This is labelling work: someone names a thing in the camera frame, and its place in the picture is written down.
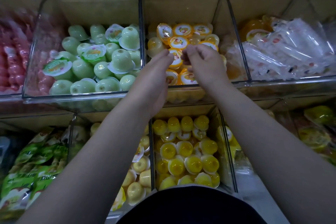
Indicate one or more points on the person's right hand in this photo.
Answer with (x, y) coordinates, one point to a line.
(207, 69)

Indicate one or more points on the person's left hand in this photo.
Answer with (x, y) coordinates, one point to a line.
(152, 82)

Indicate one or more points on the single orange-lid jelly cup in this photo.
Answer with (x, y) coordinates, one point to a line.
(177, 58)

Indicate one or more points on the pile of orange-lid jelly cups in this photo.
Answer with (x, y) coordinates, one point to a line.
(181, 29)

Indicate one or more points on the pile of green jelly cups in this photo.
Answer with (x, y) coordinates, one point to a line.
(94, 63)

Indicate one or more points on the pile of clear packets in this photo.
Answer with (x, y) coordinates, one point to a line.
(283, 48)

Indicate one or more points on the pile of yellow jelly cups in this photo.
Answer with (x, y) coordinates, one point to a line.
(186, 158)

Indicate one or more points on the pile of pale yellow jelly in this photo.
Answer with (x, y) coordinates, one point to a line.
(136, 179)

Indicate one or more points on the pile of pink jelly sticks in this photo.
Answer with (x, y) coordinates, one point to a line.
(13, 58)

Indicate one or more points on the green juice pouches pile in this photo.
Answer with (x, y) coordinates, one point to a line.
(31, 168)

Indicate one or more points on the person's right forearm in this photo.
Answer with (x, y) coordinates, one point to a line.
(283, 158)

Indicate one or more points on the person's left forearm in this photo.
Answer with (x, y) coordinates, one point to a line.
(78, 174)

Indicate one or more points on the black shirt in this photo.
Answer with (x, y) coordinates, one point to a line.
(191, 208)

